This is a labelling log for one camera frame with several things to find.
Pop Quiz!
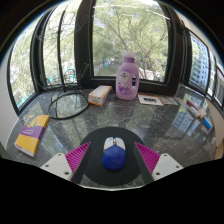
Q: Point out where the white card with orange edge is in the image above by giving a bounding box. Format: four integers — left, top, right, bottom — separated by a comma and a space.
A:
137, 94, 165, 107

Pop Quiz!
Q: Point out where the black wire stand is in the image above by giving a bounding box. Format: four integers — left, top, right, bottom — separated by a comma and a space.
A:
33, 6, 91, 120

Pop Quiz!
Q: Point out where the red book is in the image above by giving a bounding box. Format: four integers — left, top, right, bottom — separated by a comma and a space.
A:
186, 99, 202, 113

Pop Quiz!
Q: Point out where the purple detergent bottle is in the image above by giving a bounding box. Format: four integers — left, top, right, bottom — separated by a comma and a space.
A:
115, 50, 140, 101

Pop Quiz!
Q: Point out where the yellow and purple book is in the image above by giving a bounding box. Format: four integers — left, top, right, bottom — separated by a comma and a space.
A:
14, 114, 51, 158

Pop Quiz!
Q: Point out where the blue and white computer mouse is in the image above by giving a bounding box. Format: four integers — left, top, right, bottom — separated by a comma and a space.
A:
101, 136, 127, 172

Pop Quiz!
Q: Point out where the black round mouse pad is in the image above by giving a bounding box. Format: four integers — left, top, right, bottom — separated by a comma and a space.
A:
79, 126, 146, 187

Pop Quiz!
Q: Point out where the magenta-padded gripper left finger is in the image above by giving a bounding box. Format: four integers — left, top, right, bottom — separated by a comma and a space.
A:
39, 142, 93, 186

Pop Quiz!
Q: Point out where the beige book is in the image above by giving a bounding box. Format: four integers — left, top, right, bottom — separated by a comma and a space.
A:
196, 107, 208, 119

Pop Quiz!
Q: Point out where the colourful thin booklet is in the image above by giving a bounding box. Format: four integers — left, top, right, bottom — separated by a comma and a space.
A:
174, 96, 191, 109

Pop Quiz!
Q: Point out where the white and orange box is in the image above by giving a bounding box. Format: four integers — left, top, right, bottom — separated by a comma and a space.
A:
87, 85, 113, 107

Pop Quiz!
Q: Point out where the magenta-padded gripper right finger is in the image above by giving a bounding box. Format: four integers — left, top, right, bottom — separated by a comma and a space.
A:
132, 142, 184, 186

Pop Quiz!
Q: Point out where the white box with blue stripe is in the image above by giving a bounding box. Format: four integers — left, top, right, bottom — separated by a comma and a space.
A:
187, 105, 201, 118

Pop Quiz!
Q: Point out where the pale printed pamphlet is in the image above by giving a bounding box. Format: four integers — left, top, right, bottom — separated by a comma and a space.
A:
159, 96, 180, 106

